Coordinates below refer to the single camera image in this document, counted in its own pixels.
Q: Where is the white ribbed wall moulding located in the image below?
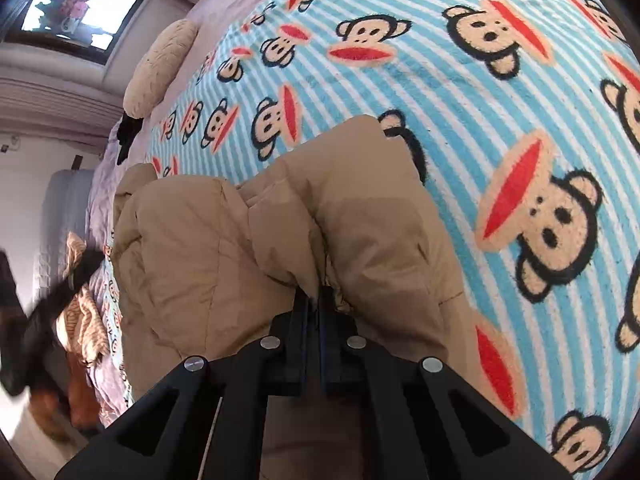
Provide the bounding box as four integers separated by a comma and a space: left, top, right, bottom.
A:
0, 42, 201, 156

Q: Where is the cream knitted pillow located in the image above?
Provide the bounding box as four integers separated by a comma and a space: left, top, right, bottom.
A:
122, 19, 200, 118

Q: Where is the beige striped garment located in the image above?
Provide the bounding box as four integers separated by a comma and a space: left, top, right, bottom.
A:
55, 232, 113, 366

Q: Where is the black cloth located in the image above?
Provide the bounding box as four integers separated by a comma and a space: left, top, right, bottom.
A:
115, 112, 146, 166

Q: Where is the window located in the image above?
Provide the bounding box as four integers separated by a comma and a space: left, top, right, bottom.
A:
5, 0, 151, 66

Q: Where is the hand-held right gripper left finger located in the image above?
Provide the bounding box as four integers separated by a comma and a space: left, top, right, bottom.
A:
54, 287, 311, 480

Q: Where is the grey padded headboard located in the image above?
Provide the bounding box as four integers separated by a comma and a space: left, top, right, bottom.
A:
32, 169, 96, 311

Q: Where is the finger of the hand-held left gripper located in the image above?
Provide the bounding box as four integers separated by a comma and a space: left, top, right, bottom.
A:
50, 247, 107, 311

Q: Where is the beige padded jacket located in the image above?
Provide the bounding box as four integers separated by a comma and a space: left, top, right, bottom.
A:
110, 114, 481, 480

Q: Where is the brown object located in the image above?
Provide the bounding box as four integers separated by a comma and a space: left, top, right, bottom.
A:
30, 350, 103, 441

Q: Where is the monkey printed striped blanket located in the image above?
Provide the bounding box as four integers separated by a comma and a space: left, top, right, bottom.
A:
100, 0, 640, 478

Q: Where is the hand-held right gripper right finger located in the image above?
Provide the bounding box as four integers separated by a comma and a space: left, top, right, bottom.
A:
319, 285, 573, 480

